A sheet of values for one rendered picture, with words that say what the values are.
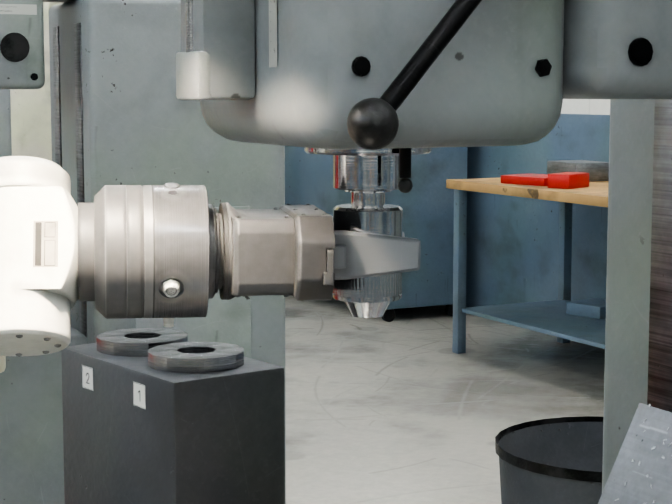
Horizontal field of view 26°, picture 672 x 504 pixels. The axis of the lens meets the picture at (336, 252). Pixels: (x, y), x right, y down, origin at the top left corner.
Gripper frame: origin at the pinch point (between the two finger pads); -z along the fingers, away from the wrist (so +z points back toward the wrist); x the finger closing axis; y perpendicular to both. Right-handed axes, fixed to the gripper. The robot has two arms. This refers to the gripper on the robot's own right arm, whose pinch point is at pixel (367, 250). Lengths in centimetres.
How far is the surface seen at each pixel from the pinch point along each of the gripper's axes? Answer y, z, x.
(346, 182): -4.7, 1.8, -1.6
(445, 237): 75, -174, 722
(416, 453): 123, -94, 418
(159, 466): 23.0, 13.0, 31.6
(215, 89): -10.7, 10.7, -5.6
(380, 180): -4.9, -0.4, -2.3
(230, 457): 22.4, 6.6, 32.0
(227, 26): -14.6, 10.0, -5.4
